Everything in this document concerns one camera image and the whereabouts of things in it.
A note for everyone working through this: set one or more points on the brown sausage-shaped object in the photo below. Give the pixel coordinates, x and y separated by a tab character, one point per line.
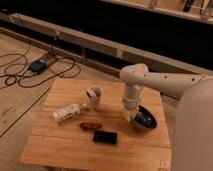
90	126

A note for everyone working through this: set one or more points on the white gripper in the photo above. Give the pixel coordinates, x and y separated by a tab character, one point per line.
130	104

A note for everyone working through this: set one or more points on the black rectangular box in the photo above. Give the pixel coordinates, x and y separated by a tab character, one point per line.
105	137

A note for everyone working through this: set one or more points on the wooden rail beam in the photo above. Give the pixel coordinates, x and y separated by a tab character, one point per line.
149	69

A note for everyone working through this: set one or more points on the dark blue ceramic bowl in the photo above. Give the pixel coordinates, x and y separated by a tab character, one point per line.
143	119

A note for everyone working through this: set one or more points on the white ceramic mug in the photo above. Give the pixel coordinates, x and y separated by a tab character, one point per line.
94	95

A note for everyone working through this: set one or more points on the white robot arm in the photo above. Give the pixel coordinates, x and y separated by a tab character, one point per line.
193	133

